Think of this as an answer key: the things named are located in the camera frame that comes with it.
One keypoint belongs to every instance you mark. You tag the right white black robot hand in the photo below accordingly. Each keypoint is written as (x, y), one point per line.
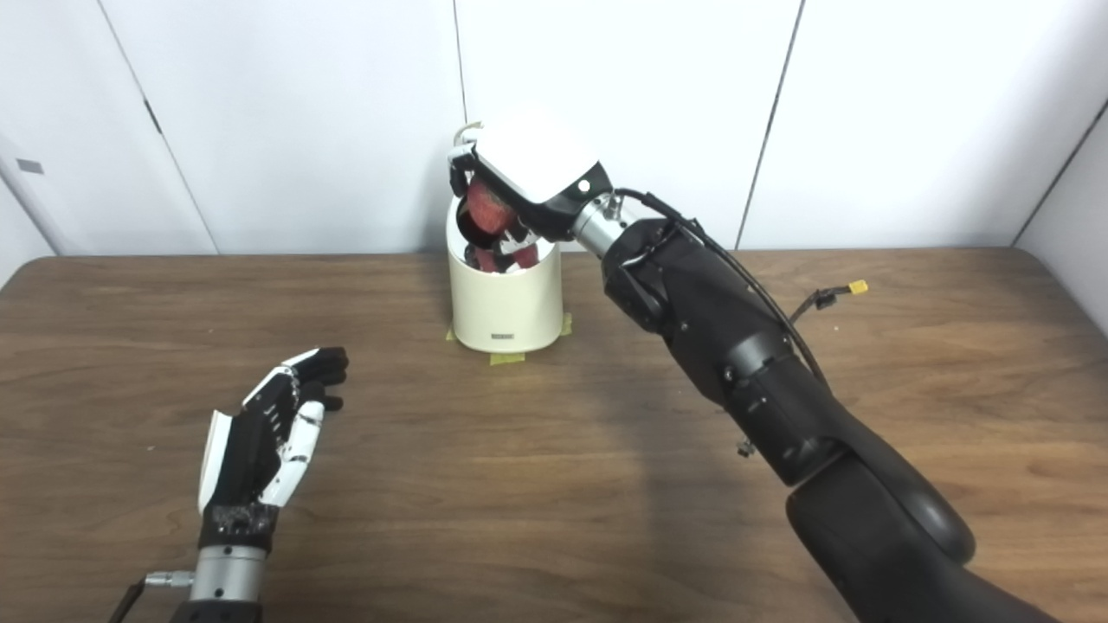
(537, 160)

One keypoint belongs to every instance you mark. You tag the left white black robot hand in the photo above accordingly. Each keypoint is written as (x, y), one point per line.
(242, 450)

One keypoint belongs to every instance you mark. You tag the red apple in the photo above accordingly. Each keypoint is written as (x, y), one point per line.
(489, 208)

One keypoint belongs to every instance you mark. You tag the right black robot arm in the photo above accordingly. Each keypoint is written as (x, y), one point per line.
(762, 372)

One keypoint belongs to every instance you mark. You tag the cream-colored round bin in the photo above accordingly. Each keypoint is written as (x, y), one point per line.
(506, 303)

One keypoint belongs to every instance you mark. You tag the black wall panel hinge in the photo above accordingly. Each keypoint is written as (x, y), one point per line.
(152, 117)

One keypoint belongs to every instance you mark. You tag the small gray wall label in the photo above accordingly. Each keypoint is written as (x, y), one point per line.
(30, 166)

